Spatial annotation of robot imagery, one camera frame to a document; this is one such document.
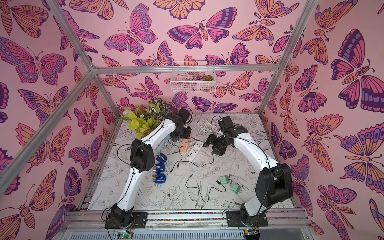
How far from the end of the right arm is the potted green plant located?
354mm

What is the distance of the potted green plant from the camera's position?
852mm

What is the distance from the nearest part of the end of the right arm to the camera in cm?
61
